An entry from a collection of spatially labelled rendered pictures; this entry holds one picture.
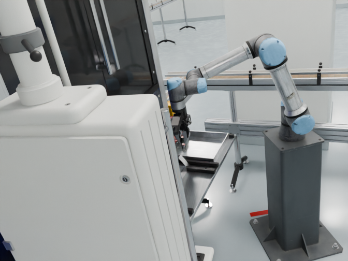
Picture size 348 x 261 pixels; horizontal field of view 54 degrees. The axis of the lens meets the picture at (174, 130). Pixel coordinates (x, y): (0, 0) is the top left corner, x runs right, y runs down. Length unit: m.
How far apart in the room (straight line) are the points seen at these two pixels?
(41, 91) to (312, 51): 2.56
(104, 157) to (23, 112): 0.21
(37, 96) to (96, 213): 0.30
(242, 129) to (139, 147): 2.13
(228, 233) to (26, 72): 2.05
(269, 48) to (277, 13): 1.41
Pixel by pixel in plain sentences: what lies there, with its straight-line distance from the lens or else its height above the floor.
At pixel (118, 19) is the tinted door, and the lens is 1.65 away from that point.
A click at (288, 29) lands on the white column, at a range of 3.05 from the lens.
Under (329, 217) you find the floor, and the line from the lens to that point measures 2.73.
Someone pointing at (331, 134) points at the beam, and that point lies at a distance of 2.72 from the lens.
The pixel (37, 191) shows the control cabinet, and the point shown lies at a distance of 0.89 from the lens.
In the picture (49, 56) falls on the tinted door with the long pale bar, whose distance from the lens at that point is 1.30.
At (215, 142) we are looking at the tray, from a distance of 1.88.
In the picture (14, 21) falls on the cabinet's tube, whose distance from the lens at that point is 0.78.
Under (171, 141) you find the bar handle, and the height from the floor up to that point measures 1.39.
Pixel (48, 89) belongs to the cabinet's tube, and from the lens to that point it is 0.79.
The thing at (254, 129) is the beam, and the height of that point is 0.50.
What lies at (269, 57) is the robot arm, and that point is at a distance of 1.65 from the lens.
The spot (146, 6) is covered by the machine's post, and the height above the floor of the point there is 1.61.
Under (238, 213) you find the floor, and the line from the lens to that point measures 2.73.
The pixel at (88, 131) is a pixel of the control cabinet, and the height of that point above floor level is 1.54.
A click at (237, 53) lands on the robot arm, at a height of 1.33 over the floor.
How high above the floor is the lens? 1.83
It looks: 27 degrees down
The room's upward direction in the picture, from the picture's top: 11 degrees counter-clockwise
